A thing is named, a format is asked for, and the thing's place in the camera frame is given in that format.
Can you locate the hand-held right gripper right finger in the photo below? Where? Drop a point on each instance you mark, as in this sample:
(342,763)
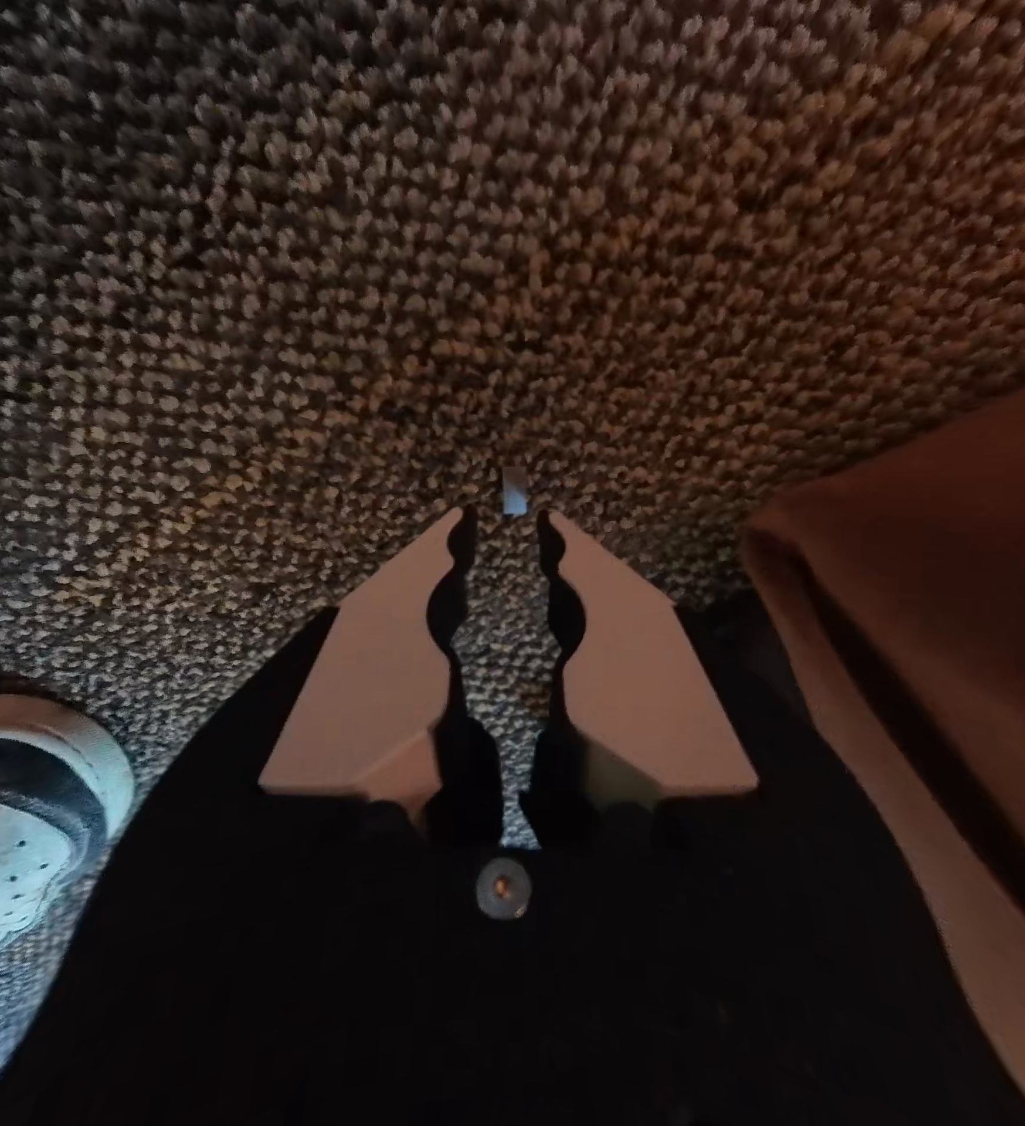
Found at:
(662,704)

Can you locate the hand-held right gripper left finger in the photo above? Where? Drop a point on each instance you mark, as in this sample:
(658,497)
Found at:
(354,704)

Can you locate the small white lego piece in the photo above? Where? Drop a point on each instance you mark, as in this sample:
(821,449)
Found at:
(514,491)

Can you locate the white sneaker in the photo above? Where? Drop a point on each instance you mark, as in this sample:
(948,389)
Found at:
(11,836)

